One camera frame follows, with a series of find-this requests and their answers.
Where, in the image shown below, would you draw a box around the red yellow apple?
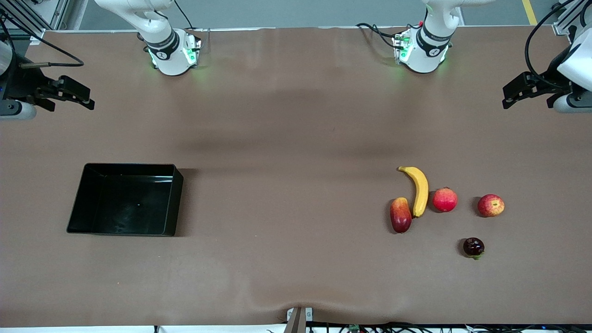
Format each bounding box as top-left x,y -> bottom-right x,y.
477,194 -> 505,218

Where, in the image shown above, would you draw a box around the black plastic box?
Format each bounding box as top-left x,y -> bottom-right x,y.
66,162 -> 184,237

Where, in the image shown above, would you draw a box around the yellow banana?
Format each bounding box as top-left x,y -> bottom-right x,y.
398,166 -> 429,218

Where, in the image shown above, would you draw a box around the red pomegranate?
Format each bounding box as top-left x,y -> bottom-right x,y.
432,187 -> 458,213

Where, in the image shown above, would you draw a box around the dark purple mangosteen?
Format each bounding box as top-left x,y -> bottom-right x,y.
463,237 -> 486,260

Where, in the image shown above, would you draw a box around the red orange mango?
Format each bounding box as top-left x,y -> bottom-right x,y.
389,197 -> 413,234

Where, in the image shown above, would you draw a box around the brown table cover mat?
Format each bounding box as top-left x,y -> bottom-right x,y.
0,25 -> 592,327

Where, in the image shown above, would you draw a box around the metal table clamp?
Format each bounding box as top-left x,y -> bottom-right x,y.
286,307 -> 314,333

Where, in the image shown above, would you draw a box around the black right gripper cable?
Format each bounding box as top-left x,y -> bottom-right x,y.
0,12 -> 85,69

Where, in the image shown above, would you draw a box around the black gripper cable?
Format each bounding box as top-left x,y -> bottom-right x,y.
524,0 -> 574,88
0,12 -> 85,69

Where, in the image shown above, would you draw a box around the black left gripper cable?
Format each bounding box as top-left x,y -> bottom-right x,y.
524,0 -> 574,88

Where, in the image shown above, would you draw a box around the aluminium frame profile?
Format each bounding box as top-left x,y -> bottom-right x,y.
0,0 -> 70,44
553,0 -> 592,37

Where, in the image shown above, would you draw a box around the black right arm base cable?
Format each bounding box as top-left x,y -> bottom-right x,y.
173,0 -> 195,31

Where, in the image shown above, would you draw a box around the black left arm base cables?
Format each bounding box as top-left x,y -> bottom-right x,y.
356,22 -> 399,49

